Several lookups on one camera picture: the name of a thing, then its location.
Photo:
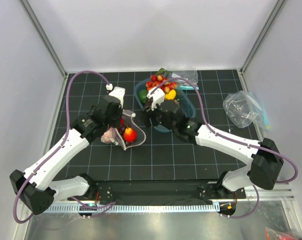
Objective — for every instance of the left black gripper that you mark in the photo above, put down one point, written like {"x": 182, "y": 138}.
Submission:
{"x": 119, "y": 112}

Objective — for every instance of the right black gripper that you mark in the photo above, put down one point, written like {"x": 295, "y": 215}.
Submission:
{"x": 145, "y": 116}

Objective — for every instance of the red tomato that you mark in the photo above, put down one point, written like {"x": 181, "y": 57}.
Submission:
{"x": 130, "y": 135}

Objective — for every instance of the clear dotted zip bag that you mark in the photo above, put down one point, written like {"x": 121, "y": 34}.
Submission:
{"x": 128, "y": 117}

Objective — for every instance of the dark red grape bunch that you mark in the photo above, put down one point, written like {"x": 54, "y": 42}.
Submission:
{"x": 121, "y": 131}

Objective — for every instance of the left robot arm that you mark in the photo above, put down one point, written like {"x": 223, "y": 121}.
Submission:
{"x": 35, "y": 186}

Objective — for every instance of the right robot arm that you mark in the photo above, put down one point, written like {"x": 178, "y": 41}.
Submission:
{"x": 262, "y": 164}

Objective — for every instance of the flat zip bag blue zipper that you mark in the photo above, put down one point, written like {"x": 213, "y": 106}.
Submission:
{"x": 190, "y": 74}

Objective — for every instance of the crumpled clear zip bag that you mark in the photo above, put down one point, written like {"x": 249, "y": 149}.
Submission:
{"x": 243, "y": 109}

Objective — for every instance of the green lime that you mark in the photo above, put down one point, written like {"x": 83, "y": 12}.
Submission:
{"x": 142, "y": 95}

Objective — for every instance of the yellow lemon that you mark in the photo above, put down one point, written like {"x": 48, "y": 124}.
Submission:
{"x": 170, "y": 95}

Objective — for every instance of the red cherry bunch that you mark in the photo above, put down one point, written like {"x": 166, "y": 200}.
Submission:
{"x": 156, "y": 80}

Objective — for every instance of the blue plastic basket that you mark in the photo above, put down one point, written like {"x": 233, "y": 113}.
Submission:
{"x": 181, "y": 99}

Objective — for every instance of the red packaged item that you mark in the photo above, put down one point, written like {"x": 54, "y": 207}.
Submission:
{"x": 277, "y": 235}

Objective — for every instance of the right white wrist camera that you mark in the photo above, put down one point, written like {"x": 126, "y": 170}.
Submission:
{"x": 156, "y": 96}

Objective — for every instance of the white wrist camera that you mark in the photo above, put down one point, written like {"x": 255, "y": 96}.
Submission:
{"x": 156, "y": 96}
{"x": 117, "y": 92}

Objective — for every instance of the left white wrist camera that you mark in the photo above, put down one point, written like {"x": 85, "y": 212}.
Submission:
{"x": 117, "y": 92}

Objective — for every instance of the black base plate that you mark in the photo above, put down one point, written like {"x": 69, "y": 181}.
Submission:
{"x": 159, "y": 192}

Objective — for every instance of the perforated metal rail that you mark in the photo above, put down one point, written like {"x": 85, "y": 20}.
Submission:
{"x": 72, "y": 207}

